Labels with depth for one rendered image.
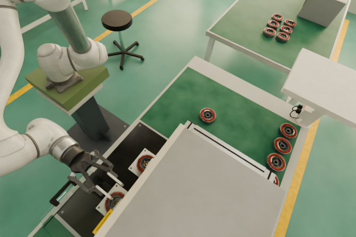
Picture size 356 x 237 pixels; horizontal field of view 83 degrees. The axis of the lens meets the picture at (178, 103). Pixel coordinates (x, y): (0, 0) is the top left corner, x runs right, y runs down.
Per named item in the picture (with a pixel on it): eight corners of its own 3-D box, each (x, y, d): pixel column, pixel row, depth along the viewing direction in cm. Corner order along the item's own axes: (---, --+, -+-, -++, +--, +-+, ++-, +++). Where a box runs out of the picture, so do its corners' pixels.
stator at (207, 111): (216, 122, 137) (217, 120, 134) (201, 125, 135) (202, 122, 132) (212, 109, 143) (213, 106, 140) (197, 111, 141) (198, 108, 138)
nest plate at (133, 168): (128, 169, 114) (127, 168, 113) (144, 148, 122) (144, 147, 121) (149, 184, 111) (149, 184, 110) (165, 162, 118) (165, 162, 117)
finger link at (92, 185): (79, 162, 73) (76, 164, 72) (95, 187, 69) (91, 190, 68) (83, 165, 76) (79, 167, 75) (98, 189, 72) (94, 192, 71)
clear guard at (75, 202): (41, 218, 79) (32, 217, 74) (88, 167, 91) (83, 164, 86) (101, 278, 71) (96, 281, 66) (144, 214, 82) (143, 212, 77)
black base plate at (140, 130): (58, 213, 102) (56, 212, 100) (140, 122, 133) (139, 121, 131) (128, 280, 90) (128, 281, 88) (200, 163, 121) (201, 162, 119)
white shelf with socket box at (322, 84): (249, 128, 137) (283, 88, 98) (267, 93, 155) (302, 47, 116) (300, 157, 128) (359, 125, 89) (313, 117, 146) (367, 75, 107)
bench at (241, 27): (195, 81, 254) (206, 30, 191) (250, 14, 344) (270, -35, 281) (278, 126, 226) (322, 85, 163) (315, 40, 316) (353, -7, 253)
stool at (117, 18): (97, 55, 266) (83, 17, 219) (123, 36, 290) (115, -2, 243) (128, 74, 252) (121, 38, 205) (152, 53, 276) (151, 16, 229)
